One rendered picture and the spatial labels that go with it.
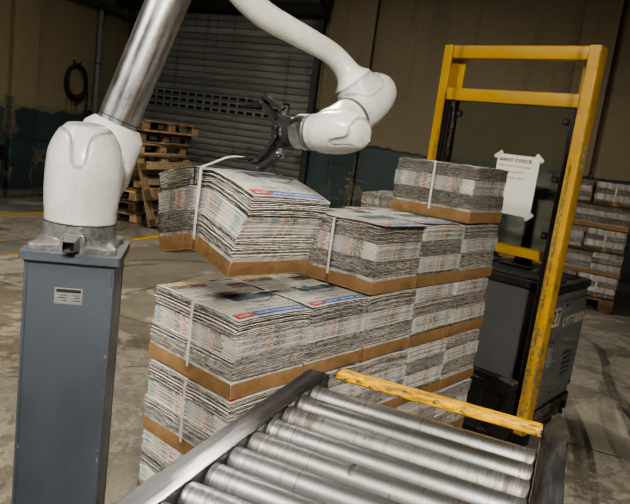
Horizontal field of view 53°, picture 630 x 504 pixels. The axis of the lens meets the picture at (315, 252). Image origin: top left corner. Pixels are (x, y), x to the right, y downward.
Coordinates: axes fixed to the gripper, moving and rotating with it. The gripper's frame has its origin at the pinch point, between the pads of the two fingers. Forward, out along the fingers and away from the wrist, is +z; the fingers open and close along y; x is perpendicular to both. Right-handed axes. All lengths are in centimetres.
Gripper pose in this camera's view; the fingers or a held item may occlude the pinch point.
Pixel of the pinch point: (246, 131)
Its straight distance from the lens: 176.8
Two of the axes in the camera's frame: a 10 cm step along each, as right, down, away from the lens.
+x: 6.8, -0.2, 7.3
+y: -0.8, 9.9, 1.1
